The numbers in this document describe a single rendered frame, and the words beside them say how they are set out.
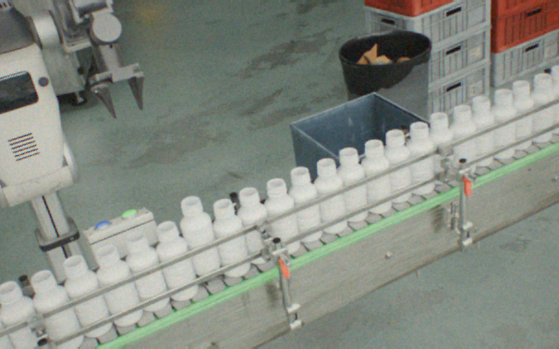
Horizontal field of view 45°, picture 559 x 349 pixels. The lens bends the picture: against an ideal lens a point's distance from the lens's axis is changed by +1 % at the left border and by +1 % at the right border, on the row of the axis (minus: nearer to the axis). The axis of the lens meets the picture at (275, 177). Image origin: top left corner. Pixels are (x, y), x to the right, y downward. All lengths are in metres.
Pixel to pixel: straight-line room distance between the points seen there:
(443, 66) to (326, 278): 2.60
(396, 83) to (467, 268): 0.93
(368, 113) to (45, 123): 1.00
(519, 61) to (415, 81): 1.32
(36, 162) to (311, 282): 0.77
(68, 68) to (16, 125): 3.23
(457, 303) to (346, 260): 1.33
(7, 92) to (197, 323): 0.73
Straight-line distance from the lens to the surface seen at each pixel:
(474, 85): 4.18
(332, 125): 2.14
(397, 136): 1.51
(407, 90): 3.30
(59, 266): 2.01
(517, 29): 4.41
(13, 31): 1.78
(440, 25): 3.84
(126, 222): 1.43
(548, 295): 2.84
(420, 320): 2.70
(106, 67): 1.52
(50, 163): 1.81
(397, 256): 1.58
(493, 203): 1.70
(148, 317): 1.37
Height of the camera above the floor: 1.87
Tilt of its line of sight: 31 degrees down
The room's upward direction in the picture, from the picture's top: 10 degrees counter-clockwise
